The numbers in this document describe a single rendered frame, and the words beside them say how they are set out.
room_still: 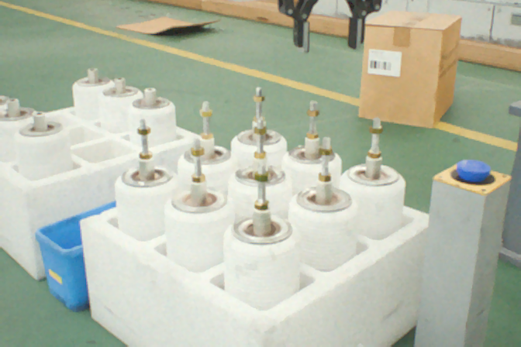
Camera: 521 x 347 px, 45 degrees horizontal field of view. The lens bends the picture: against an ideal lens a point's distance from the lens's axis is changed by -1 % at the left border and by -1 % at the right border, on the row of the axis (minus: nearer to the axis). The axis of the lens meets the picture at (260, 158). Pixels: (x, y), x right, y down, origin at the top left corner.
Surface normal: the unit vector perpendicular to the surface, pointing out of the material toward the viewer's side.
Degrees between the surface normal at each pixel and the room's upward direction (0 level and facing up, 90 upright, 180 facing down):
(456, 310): 90
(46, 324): 0
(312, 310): 90
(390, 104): 89
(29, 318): 0
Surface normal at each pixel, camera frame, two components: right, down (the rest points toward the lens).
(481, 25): -0.75, 0.24
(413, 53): -0.48, 0.33
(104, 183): 0.68, 0.27
